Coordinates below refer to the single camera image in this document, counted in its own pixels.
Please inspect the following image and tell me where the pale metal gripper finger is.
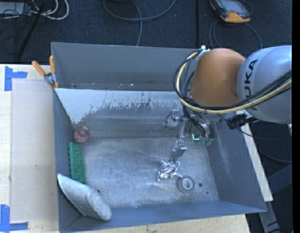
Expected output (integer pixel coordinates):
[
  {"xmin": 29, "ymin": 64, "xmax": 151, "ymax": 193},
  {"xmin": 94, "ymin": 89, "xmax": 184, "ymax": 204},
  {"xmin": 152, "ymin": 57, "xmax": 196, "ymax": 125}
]
[
  {"xmin": 168, "ymin": 139, "xmax": 188, "ymax": 164},
  {"xmin": 163, "ymin": 109, "xmax": 181, "ymax": 128}
]

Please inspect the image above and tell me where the crumpled silver foil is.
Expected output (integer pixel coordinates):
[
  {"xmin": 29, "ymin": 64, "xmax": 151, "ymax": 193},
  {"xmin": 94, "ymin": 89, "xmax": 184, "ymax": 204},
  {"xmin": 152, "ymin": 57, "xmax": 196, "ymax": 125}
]
[{"xmin": 156, "ymin": 160, "xmax": 183, "ymax": 182}]

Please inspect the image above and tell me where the grey metal bin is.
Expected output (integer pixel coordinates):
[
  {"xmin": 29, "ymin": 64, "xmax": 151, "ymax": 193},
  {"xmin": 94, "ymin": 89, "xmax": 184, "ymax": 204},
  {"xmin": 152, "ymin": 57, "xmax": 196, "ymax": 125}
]
[{"xmin": 50, "ymin": 42, "xmax": 268, "ymax": 233}]

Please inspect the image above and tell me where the red-brown round toy fruit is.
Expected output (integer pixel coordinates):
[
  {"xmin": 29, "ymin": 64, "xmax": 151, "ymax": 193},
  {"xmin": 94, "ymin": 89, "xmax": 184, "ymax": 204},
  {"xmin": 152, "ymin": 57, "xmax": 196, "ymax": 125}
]
[{"xmin": 73, "ymin": 126, "xmax": 90, "ymax": 145}]

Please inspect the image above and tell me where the dark green flat block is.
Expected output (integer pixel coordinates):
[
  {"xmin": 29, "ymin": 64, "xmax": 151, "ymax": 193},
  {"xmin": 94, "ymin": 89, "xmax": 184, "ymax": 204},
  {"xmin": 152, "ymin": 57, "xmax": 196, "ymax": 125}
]
[{"xmin": 68, "ymin": 142, "xmax": 87, "ymax": 185}]

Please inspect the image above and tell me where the grey speckled oblong block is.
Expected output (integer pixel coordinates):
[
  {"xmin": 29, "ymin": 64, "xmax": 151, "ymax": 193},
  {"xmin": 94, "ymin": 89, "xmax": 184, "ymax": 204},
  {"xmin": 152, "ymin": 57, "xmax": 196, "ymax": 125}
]
[{"xmin": 57, "ymin": 173, "xmax": 113, "ymax": 222}]

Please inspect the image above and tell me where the pale flat board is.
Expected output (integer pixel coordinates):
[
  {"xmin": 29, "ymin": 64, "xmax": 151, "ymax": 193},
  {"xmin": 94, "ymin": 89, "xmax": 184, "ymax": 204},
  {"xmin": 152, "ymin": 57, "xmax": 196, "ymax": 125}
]
[{"xmin": 9, "ymin": 78, "xmax": 60, "ymax": 224}]

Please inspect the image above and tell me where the black cylinder on white bracket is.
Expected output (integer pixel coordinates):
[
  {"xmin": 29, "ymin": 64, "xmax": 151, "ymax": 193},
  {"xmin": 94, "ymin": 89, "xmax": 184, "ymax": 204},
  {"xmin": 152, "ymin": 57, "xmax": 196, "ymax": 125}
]
[{"xmin": 226, "ymin": 110, "xmax": 253, "ymax": 130}]

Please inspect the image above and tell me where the grey metal ring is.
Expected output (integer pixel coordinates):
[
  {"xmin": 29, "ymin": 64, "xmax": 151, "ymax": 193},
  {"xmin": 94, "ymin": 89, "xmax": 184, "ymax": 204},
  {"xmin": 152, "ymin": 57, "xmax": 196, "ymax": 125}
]
[{"xmin": 176, "ymin": 176, "xmax": 196, "ymax": 194}]

